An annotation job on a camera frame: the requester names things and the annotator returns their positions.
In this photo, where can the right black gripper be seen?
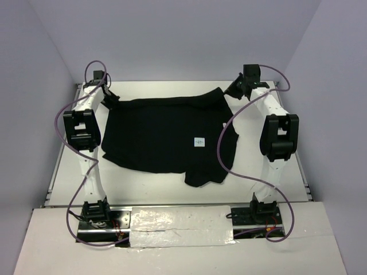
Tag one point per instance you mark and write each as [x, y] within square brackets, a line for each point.
[231, 90]

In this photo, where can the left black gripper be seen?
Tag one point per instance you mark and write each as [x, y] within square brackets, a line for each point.
[115, 97]

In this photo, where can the black t-shirt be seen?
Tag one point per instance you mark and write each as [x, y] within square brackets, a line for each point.
[157, 136]

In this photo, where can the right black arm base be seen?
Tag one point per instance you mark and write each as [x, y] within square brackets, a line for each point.
[247, 225]

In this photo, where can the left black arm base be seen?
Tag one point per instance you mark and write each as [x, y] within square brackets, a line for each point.
[117, 229]

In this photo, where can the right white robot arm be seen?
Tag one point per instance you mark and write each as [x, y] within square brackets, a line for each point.
[278, 139]

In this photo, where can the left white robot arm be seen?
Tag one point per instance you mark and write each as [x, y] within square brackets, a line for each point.
[84, 137]

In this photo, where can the white paper label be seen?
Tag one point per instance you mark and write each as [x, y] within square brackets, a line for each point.
[199, 142]

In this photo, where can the silver foil-covered panel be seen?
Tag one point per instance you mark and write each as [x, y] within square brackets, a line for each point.
[168, 227]

